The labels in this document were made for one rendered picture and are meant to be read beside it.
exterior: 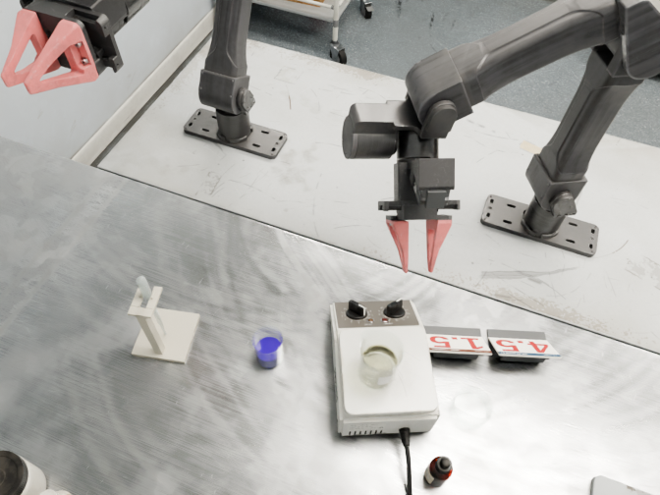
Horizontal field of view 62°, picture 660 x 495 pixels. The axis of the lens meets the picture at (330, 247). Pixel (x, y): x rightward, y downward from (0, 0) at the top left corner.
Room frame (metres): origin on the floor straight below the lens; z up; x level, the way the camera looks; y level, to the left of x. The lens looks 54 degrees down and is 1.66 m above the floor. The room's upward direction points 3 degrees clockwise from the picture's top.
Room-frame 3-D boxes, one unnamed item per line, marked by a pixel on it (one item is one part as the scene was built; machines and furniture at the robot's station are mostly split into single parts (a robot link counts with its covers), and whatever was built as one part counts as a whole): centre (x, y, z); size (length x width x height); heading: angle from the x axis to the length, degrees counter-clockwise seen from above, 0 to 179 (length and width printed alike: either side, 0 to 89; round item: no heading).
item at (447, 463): (0.19, -0.16, 0.93); 0.03 x 0.03 x 0.07
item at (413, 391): (0.30, -0.08, 0.98); 0.12 x 0.12 x 0.01; 6
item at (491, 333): (0.38, -0.30, 0.92); 0.09 x 0.06 x 0.04; 90
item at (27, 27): (0.48, 0.31, 1.30); 0.09 x 0.07 x 0.07; 161
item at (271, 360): (0.34, 0.08, 0.93); 0.04 x 0.04 x 0.06
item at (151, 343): (0.36, 0.24, 0.96); 0.08 x 0.08 x 0.13; 85
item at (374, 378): (0.29, -0.07, 1.02); 0.06 x 0.05 x 0.08; 46
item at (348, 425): (0.32, -0.08, 0.94); 0.22 x 0.13 x 0.08; 6
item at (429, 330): (0.38, -0.20, 0.92); 0.09 x 0.06 x 0.04; 90
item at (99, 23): (0.55, 0.29, 1.30); 0.10 x 0.07 x 0.07; 71
